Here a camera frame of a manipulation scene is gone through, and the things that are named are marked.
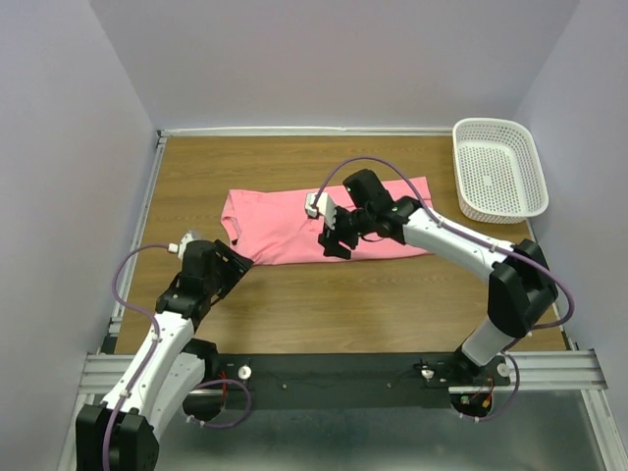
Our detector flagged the pink t shirt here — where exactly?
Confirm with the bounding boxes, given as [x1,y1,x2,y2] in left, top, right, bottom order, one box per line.
[221,180,430,266]

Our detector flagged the aluminium front rail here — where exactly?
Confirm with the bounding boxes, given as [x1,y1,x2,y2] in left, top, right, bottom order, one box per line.
[78,350,607,395]

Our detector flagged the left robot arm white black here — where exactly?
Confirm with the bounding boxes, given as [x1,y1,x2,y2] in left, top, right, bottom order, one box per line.
[75,235,253,470]

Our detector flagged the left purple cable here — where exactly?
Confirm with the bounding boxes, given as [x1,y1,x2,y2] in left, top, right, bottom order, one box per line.
[100,242,173,471]

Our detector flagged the purple cable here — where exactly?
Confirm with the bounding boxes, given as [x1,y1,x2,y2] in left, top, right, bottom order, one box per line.
[100,242,173,471]
[313,155,576,423]

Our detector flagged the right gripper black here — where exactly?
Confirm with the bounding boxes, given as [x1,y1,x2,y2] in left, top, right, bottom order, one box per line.
[317,202,373,261]

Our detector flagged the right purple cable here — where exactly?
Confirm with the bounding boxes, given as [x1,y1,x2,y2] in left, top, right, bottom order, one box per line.
[313,155,576,423]

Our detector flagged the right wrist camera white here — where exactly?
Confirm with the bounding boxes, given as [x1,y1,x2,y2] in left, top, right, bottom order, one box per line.
[304,192,337,230]

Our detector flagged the white perforated plastic basket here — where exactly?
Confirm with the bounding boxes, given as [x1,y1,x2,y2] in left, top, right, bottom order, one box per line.
[452,118,550,224]

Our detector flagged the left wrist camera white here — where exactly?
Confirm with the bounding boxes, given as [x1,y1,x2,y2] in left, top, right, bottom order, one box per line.
[167,231,200,260]

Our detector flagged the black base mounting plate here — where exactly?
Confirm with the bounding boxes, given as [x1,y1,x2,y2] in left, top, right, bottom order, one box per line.
[183,352,510,420]

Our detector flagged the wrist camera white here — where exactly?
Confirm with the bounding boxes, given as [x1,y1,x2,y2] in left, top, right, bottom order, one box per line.
[167,231,200,260]
[304,192,337,230]

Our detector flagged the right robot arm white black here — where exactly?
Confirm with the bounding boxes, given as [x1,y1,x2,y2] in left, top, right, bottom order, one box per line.
[304,169,558,385]

